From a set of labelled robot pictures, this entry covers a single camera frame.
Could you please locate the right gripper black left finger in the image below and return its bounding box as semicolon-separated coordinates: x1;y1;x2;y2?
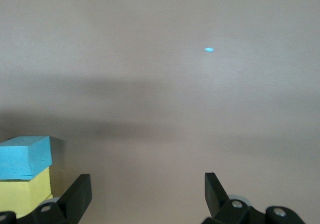
0;173;93;224

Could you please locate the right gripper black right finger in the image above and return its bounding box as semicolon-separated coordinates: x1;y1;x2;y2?
201;172;307;224

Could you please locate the yellow foam cube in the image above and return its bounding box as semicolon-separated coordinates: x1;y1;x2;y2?
0;166;54;220

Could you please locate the blue foam cube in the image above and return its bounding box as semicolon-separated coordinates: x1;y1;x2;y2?
0;136;54;181

